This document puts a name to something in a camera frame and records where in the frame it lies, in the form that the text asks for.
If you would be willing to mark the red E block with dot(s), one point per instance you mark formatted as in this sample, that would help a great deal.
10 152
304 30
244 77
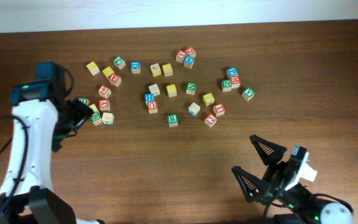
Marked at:
115 79

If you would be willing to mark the yellow S letter block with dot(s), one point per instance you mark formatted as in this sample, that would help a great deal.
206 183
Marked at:
171 90

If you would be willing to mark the blue P block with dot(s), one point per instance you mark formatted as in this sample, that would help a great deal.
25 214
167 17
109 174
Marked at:
232 72

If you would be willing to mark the blue H block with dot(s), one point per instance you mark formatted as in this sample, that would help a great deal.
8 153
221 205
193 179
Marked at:
149 97

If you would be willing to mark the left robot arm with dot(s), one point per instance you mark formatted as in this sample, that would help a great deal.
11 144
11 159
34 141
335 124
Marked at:
42 117

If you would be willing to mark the red Q block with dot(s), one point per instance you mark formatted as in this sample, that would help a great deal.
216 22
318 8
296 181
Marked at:
190 51

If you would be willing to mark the wooden block blue side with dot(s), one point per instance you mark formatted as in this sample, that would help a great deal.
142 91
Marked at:
194 109

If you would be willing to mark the red M block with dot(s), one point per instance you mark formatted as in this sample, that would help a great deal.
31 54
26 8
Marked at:
235 81

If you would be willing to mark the green B block lower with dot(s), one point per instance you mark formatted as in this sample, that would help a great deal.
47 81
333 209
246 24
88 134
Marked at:
96 118

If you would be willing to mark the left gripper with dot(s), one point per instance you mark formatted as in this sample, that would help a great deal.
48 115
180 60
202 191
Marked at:
78 111

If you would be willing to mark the yellow block far left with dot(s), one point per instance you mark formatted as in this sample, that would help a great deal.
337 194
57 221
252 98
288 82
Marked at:
93 68

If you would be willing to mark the blue D block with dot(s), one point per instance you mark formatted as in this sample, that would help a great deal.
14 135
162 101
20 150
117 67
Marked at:
135 67

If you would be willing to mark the green n block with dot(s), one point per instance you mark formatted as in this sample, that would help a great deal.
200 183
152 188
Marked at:
191 88
226 85

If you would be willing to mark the yellow block top centre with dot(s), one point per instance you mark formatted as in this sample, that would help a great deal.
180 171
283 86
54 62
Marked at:
167 70

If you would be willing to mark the green B block left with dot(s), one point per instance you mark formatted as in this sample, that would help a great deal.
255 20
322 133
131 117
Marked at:
85 101

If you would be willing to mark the blue X block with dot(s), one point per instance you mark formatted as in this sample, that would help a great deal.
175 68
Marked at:
188 62

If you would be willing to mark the green b block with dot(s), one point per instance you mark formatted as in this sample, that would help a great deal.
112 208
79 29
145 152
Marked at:
85 101
96 118

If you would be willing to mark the red U block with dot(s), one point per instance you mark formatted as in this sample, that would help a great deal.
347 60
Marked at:
152 107

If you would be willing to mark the red I block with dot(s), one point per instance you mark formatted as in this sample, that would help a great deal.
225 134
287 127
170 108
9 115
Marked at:
219 109

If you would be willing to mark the red 6 block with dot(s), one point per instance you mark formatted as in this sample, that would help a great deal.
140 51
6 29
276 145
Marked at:
104 91

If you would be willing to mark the green R letter block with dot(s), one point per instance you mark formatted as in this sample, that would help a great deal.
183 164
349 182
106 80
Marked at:
172 120

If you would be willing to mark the green N block centre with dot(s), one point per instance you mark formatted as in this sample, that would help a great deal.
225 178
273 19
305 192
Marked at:
191 88

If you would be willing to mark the yellow B block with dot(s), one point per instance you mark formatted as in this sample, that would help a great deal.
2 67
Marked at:
208 99

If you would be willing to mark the yellow block lower left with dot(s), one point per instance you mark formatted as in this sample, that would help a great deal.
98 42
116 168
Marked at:
94 108

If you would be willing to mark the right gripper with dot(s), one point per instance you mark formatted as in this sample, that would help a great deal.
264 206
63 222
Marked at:
271 175

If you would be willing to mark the plain wooden block centre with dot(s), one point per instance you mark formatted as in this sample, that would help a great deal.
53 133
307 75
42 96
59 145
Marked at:
154 89

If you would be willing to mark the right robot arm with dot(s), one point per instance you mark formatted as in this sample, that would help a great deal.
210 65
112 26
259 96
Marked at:
322 208

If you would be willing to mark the green V block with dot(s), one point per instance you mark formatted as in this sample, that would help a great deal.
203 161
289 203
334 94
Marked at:
248 94

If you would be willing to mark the green N block right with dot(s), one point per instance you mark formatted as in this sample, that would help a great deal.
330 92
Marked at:
226 85

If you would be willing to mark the yellow A block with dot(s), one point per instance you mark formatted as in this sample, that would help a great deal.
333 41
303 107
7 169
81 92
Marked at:
155 69

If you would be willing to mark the yellow block beside E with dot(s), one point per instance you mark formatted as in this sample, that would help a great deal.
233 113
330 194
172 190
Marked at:
108 71

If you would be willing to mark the green P block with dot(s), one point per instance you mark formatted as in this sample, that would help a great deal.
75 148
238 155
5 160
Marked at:
119 62

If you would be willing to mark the wooden block green side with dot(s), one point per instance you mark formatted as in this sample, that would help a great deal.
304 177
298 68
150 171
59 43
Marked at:
107 118

